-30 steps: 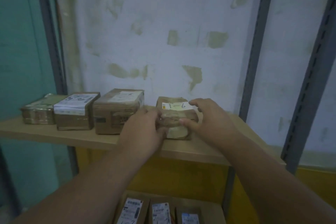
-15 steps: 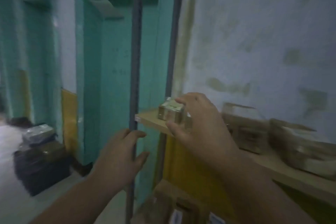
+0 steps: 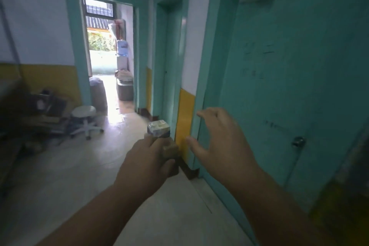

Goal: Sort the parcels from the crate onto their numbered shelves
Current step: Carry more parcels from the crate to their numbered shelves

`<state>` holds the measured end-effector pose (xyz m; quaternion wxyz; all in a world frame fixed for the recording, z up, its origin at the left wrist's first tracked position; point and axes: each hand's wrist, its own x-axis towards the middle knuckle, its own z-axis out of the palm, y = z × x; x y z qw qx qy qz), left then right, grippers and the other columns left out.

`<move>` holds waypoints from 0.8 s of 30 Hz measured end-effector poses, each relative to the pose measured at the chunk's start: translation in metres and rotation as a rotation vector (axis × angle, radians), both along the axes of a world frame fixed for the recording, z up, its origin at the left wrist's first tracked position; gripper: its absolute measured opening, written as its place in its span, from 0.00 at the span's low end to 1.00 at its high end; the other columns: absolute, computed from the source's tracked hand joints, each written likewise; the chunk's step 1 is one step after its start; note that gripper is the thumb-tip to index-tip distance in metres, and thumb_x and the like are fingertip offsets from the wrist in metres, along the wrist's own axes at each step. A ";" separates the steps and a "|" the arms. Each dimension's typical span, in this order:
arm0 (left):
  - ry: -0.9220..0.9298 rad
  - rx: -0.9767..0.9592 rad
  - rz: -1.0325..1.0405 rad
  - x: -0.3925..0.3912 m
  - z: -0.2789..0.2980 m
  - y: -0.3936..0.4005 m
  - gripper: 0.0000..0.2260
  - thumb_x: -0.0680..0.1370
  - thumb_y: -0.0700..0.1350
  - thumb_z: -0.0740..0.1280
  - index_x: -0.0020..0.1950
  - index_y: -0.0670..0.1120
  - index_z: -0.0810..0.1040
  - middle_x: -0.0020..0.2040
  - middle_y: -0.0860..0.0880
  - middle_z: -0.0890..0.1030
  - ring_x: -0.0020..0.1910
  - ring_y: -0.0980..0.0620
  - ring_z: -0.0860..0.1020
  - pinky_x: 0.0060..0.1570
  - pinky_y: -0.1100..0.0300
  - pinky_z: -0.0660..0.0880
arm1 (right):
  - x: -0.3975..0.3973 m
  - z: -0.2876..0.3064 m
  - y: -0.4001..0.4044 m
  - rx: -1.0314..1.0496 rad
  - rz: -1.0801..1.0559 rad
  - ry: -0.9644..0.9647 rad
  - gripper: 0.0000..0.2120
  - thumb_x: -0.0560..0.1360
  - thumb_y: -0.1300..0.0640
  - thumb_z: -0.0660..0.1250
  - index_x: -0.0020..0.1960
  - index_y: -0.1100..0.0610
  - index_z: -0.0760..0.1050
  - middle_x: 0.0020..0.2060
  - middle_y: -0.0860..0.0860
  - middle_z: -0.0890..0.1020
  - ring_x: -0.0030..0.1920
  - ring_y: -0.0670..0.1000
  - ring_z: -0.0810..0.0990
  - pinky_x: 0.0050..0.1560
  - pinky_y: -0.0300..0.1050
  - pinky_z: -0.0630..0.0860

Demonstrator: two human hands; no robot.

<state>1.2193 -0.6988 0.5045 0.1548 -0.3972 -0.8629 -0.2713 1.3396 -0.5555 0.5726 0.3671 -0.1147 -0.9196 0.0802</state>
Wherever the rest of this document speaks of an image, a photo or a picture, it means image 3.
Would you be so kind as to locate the barred window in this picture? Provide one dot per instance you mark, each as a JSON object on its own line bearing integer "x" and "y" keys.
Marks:
{"x": 98, "y": 12}

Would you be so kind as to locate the bundle of pale cloth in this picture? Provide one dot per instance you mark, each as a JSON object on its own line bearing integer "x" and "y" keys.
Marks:
{"x": 124, "y": 75}

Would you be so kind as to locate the large white tape-wrapped box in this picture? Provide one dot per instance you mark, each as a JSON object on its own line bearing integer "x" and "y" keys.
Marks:
{"x": 158, "y": 128}

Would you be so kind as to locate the pile of dark clutter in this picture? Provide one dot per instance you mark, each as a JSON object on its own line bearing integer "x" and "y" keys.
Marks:
{"x": 37, "y": 116}

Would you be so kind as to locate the water dispenser blue bottle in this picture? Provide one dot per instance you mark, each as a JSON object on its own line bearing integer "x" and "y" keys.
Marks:
{"x": 122, "y": 52}

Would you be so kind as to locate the round metal door knob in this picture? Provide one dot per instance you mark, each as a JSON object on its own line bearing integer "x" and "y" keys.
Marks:
{"x": 299, "y": 141}

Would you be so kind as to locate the person's right hand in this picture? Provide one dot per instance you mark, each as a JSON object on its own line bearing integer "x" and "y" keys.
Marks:
{"x": 227, "y": 156}

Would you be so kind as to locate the person's left forearm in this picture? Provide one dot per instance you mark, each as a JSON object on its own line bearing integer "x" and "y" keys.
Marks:
{"x": 95, "y": 220}

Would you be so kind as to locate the teal doorway frame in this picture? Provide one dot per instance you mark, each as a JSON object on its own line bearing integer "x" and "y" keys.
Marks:
{"x": 70, "y": 38}

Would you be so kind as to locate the grey round bin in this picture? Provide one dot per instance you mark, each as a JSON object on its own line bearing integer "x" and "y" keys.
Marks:
{"x": 99, "y": 98}

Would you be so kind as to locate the white swivel stool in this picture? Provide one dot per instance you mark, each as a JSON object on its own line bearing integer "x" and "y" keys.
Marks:
{"x": 83, "y": 116}

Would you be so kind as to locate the person's left hand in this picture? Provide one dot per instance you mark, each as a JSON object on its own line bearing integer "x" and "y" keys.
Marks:
{"x": 141, "y": 171}

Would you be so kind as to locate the white plastic bag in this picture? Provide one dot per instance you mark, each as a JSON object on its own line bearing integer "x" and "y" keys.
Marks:
{"x": 95, "y": 80}

